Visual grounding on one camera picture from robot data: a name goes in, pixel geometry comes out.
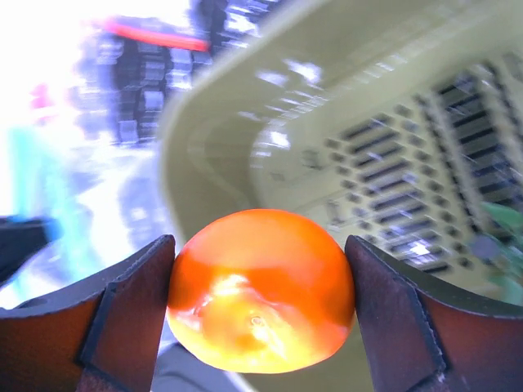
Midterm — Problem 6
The olive green plastic bin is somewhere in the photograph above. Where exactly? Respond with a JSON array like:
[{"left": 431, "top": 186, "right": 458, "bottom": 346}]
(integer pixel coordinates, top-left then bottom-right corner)
[{"left": 160, "top": 1, "right": 522, "bottom": 391}]

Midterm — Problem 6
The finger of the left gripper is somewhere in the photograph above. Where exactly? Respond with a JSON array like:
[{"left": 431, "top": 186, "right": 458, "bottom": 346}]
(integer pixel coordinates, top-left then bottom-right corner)
[{"left": 1, "top": 216, "right": 61, "bottom": 282}]

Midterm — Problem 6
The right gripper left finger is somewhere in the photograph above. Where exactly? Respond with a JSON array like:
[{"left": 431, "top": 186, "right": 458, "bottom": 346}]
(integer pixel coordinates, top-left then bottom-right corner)
[{"left": 1, "top": 235, "right": 175, "bottom": 391}]

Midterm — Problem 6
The clear orange-zipper bag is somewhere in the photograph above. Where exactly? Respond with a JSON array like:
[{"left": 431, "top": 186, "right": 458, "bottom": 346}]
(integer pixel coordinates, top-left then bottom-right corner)
[{"left": 94, "top": 15, "right": 210, "bottom": 52}]

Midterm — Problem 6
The orange carrot toy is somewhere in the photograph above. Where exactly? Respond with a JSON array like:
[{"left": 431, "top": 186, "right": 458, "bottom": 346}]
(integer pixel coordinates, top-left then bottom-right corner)
[{"left": 167, "top": 209, "right": 355, "bottom": 374}]

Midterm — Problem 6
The clear blue-zipper bag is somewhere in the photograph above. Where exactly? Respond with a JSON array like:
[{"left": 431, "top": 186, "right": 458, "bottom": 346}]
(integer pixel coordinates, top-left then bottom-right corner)
[{"left": 2, "top": 125, "right": 138, "bottom": 301}]

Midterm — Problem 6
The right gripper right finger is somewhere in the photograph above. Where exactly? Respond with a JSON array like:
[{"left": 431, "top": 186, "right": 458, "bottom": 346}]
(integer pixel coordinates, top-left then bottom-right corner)
[{"left": 345, "top": 235, "right": 522, "bottom": 391}]

